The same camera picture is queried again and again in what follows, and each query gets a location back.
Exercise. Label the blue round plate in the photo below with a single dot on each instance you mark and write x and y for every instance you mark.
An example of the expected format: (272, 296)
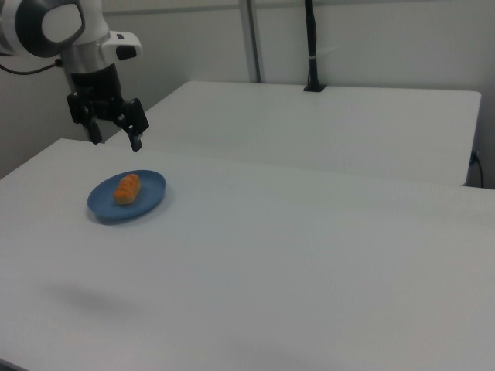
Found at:
(149, 193)

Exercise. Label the orange braided bread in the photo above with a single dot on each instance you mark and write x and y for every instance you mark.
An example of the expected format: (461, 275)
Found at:
(127, 190)

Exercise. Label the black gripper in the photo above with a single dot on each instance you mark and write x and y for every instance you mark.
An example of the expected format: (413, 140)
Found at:
(96, 87)

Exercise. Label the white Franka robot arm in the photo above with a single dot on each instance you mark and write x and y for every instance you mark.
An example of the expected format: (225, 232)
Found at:
(42, 23)

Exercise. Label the grey metal wall post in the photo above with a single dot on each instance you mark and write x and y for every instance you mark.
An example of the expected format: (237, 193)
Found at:
(253, 38)

